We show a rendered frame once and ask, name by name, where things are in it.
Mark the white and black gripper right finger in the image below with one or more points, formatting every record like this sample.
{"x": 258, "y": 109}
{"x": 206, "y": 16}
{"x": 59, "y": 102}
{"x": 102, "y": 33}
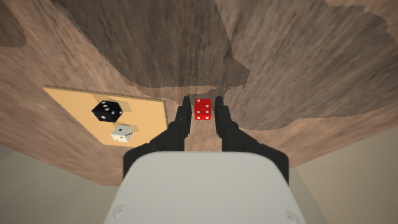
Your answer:
{"x": 239, "y": 141}

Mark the tan flat mat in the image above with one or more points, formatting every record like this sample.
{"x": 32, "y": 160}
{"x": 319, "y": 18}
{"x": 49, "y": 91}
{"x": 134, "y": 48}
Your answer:
{"x": 146, "y": 117}

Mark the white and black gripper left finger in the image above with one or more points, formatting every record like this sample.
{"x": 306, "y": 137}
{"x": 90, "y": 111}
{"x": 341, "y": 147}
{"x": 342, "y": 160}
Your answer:
{"x": 172, "y": 139}

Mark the red die with white pips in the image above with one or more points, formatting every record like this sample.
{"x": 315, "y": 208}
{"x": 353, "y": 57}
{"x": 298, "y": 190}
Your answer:
{"x": 202, "y": 109}

